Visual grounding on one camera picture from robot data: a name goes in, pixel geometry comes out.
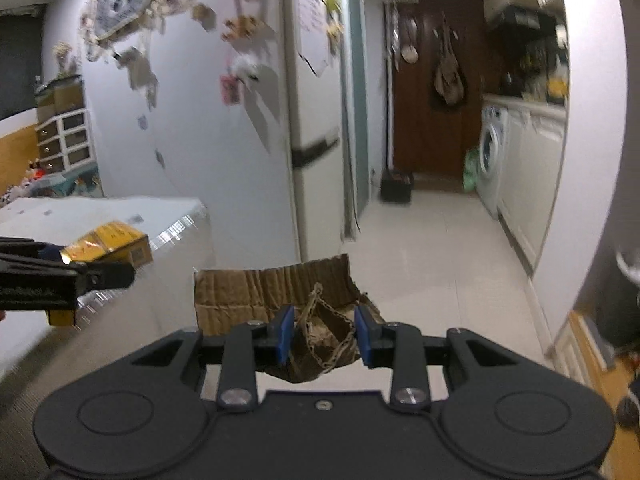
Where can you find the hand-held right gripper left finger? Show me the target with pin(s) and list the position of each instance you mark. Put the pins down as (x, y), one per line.
(286, 335)

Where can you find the white plush wall toy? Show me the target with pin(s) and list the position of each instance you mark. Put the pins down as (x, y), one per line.
(245, 70)

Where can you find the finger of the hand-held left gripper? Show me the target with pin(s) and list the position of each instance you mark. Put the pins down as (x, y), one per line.
(110, 276)
(52, 252)

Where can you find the round beige hanging disc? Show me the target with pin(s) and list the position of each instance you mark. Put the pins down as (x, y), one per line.
(410, 54)

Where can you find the green plastic bag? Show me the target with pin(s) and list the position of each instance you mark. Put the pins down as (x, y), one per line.
(471, 170)

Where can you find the black crate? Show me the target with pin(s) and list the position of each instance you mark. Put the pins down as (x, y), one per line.
(397, 186)

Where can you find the wall photo collage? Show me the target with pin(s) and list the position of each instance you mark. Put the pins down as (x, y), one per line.
(130, 5)

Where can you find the small wall sticker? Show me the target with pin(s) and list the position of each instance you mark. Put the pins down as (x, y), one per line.
(160, 158)
(142, 122)

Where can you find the white washing machine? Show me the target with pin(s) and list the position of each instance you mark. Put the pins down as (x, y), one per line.
(491, 160)

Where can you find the white fridge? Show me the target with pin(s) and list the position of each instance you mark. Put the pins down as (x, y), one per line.
(312, 135)

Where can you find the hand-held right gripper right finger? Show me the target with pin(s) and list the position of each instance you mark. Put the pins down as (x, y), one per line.
(362, 335)

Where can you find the wooden wall ornament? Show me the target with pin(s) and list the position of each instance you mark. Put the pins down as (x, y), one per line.
(242, 27)
(202, 15)

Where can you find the wooden desk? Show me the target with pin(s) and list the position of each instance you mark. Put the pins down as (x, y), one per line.
(607, 385)

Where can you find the beige hanging bag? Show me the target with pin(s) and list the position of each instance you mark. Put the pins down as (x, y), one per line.
(449, 75)

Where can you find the white kitchen base cabinets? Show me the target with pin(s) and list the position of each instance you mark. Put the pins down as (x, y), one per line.
(535, 175)

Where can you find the pink hanging tag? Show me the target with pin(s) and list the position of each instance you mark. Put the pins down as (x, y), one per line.
(231, 90)

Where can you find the yellow cardboard box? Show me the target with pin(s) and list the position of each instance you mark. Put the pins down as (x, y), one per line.
(110, 240)

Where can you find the white fridge board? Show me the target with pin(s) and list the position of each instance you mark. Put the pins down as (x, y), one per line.
(311, 25)

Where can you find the white drawer unit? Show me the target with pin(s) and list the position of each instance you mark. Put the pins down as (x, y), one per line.
(67, 140)

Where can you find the black range hood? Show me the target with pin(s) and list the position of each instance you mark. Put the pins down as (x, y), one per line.
(522, 19)

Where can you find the yellow fridge ornament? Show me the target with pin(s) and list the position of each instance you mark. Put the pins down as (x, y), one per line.
(333, 4)

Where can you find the dried flowers in vase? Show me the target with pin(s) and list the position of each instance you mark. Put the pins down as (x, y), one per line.
(62, 57)

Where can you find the teal low cabinet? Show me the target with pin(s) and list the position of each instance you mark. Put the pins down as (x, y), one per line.
(70, 186)

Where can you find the brown wooden door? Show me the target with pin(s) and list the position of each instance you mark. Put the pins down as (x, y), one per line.
(425, 135)

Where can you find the brown paper bag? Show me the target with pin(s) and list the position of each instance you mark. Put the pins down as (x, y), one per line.
(325, 340)

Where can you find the glass tank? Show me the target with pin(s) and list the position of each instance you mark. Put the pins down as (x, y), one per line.
(60, 96)

